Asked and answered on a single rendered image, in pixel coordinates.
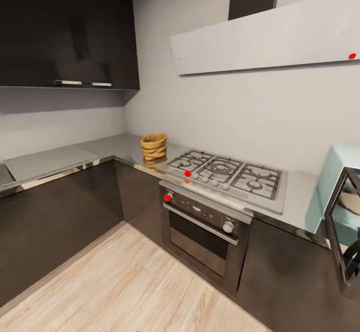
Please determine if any popcorn bag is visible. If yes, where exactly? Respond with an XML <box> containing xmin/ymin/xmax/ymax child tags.
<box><xmin>140</xmin><ymin>133</ymin><xmax>167</xmax><ymax>161</ymax></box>

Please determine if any microwave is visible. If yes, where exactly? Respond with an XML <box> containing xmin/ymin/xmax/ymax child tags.
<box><xmin>317</xmin><ymin>144</ymin><xmax>360</xmax><ymax>300</ymax></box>

